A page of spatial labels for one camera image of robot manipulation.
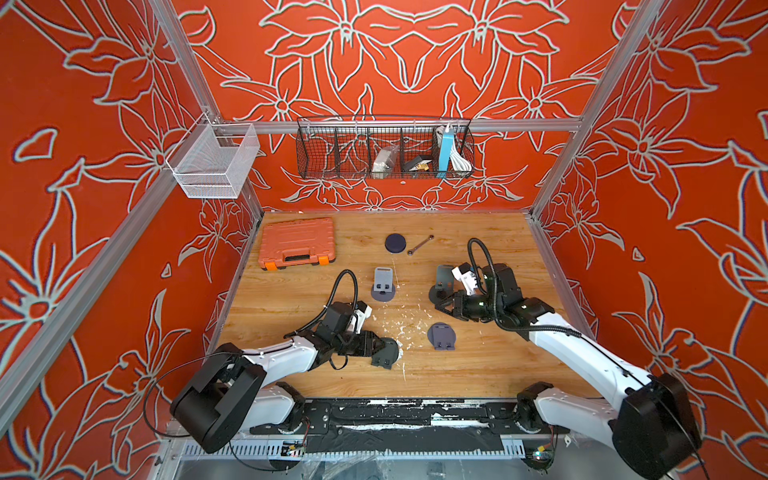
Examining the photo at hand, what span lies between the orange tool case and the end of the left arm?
0.34 metres

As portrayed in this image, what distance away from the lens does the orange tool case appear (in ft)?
3.36

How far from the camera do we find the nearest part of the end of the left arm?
76cm

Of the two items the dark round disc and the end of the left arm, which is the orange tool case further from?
the end of the left arm
